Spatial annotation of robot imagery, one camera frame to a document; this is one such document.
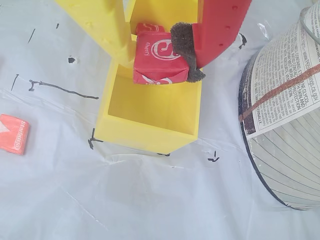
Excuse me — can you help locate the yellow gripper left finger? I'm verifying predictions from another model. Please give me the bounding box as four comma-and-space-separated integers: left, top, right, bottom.
54, 0, 137, 70

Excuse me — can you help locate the gripper red right finger foam pad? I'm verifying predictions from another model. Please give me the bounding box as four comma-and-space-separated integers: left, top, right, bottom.
169, 0, 252, 83

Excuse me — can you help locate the red Starburst candy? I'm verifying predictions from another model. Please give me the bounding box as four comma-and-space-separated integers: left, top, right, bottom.
132, 31, 189, 86
135, 22, 166, 35

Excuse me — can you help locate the orange Starburst candy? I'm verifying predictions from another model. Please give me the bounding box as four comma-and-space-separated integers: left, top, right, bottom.
0, 113, 31, 156

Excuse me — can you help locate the yellow three-compartment box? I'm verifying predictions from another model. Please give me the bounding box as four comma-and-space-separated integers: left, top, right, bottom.
96, 0, 204, 155

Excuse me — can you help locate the white plastic table cover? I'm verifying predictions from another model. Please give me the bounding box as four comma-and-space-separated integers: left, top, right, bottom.
0, 0, 320, 240

